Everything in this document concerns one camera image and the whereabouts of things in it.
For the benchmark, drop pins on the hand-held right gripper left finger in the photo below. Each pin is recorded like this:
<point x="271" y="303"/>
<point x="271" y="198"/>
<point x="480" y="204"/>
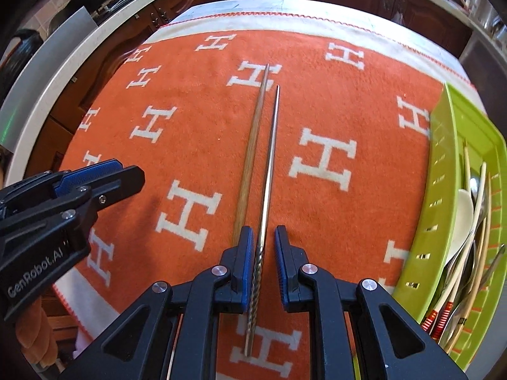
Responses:
<point x="246" y="269"/>

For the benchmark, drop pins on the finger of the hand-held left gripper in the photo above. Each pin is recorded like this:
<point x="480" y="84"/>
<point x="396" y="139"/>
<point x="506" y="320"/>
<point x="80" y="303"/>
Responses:
<point x="119" y="184"/>
<point x="87" y="176"/>

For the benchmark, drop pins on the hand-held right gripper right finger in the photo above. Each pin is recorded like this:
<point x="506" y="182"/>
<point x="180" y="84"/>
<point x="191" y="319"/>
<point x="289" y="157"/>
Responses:
<point x="282" y="269"/>

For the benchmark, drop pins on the steel chopstick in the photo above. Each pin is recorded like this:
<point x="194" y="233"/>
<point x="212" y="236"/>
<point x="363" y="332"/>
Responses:
<point x="268" y="166"/>

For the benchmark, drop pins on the steel soup spoon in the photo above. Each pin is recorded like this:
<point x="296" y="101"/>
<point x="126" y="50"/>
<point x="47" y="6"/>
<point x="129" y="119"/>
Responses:
<point x="463" y="265"/>

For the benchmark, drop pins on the green plastic tray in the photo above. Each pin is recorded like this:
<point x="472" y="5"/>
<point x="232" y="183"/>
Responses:
<point x="439" y="174"/>

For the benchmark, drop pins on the white ceramic spoon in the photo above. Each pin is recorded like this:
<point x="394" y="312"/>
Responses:
<point x="463" y="217"/>

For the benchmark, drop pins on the cream chopstick red stripes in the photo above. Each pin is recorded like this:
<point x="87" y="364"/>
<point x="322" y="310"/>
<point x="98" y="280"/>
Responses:
<point x="477" y="206"/>
<point x="471" y="281"/>
<point x="488" y="213"/>

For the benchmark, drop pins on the long steel spoon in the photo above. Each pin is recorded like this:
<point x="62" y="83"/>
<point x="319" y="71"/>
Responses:
<point x="474" y="185"/>

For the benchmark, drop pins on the person's left hand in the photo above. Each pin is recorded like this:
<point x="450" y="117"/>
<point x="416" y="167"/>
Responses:
<point x="35" y="332"/>

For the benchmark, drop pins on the steel splash guard panel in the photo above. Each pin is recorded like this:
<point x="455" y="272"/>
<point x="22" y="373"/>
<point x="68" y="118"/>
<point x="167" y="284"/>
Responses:
<point x="43" y="75"/>

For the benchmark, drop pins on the gas stove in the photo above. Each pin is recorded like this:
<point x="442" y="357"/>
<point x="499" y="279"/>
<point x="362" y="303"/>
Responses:
<point x="115" y="6"/>

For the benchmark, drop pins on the orange patterned blanket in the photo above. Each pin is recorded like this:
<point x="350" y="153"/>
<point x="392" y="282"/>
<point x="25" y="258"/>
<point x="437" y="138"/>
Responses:
<point x="336" y="95"/>

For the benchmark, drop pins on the printed white table cover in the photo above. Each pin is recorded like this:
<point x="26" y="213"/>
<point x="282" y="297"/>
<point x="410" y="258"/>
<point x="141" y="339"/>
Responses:
<point x="317" y="10"/>

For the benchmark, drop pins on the hanging plastic bag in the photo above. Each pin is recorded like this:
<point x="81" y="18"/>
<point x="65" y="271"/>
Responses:
<point x="400" y="16"/>

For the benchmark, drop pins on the grey steel cabinet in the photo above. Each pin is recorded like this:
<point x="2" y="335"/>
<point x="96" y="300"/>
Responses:
<point x="483" y="67"/>

